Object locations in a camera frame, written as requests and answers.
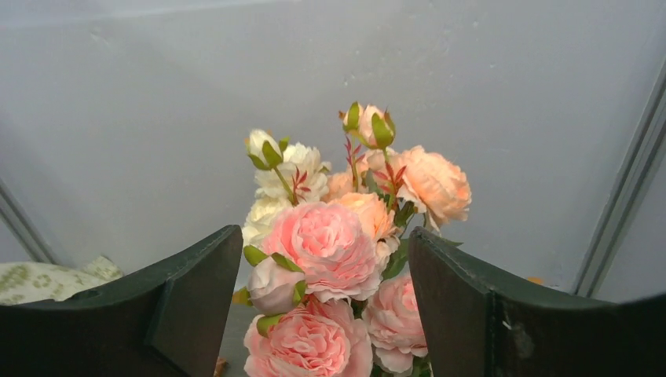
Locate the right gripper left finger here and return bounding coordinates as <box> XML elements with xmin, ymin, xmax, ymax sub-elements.
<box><xmin>1</xmin><ymin>225</ymin><xmax>243</xmax><ymax>376</ymax></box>

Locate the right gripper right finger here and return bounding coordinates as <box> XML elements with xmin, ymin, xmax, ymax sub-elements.
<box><xmin>408</xmin><ymin>228</ymin><xmax>665</xmax><ymax>376</ymax></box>

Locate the pink flower bouquet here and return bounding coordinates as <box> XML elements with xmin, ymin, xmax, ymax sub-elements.
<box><xmin>235</xmin><ymin>193</ymin><xmax>432</xmax><ymax>376</ymax></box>

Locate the cream white rose stem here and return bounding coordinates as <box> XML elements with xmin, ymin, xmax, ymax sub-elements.
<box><xmin>242</xmin><ymin>129</ymin><xmax>331</xmax><ymax>247</ymax></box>

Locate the cream printed cloth bag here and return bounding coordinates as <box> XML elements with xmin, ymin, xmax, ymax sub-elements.
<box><xmin>1</xmin><ymin>256</ymin><xmax>124</xmax><ymax>306</ymax></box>

